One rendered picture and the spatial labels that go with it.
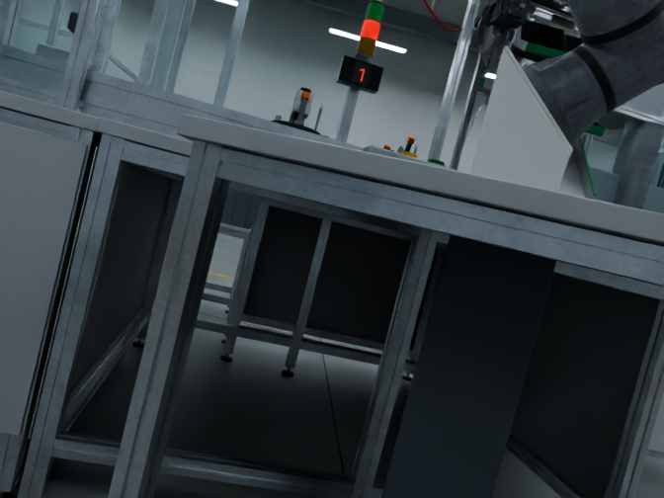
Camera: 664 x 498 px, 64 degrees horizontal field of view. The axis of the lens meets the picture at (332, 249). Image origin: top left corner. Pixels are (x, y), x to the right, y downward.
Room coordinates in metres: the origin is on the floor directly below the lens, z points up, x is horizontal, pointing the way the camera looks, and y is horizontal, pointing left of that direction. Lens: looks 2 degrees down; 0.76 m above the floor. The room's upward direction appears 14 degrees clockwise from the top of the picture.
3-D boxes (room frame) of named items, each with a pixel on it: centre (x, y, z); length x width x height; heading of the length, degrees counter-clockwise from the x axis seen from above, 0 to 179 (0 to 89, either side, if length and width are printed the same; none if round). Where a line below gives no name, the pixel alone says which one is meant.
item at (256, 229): (2.91, -0.65, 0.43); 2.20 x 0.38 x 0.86; 101
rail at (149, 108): (1.27, 0.08, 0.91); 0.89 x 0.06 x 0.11; 101
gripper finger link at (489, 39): (1.26, -0.24, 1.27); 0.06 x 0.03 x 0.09; 12
